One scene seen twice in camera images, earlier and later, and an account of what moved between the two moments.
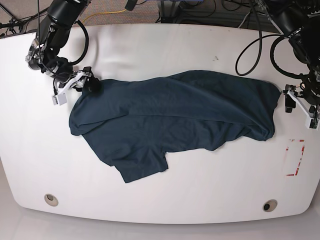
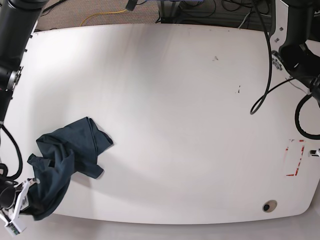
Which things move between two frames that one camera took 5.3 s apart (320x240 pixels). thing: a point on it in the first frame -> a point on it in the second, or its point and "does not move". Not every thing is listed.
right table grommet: x=270 y=205 does not move
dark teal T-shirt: x=134 y=124 -> x=74 y=147
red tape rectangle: x=294 y=150 does not move
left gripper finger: x=87 y=71 -> x=28 y=182
